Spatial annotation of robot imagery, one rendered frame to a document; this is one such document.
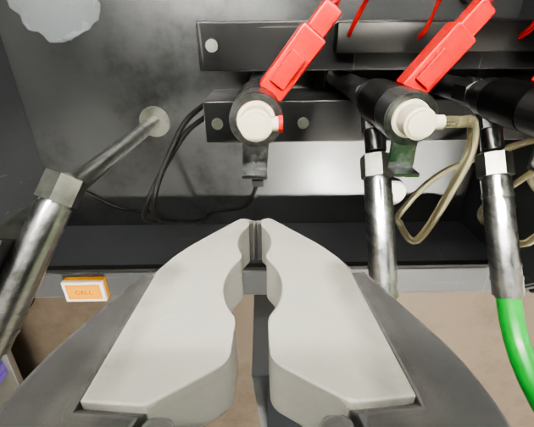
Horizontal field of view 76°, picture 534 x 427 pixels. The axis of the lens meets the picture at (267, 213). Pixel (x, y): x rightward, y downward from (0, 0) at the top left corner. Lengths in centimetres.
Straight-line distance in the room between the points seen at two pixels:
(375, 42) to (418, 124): 14
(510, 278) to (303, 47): 19
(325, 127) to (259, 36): 9
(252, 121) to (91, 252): 39
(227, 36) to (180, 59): 17
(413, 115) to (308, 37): 7
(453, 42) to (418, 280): 32
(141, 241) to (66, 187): 32
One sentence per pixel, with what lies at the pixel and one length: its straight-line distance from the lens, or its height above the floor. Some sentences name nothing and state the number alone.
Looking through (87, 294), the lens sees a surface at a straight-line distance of 49.
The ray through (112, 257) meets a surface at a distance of 50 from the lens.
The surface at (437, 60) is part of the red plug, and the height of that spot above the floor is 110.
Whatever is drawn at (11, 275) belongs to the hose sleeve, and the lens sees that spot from 21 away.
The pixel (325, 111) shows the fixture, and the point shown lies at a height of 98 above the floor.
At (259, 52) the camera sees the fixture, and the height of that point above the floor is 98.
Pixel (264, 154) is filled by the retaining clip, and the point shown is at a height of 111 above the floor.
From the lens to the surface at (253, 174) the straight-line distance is 18.
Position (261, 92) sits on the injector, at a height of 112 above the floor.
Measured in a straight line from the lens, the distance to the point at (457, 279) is 50.
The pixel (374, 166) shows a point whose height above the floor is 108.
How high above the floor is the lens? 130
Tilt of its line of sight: 63 degrees down
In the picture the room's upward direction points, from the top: 178 degrees clockwise
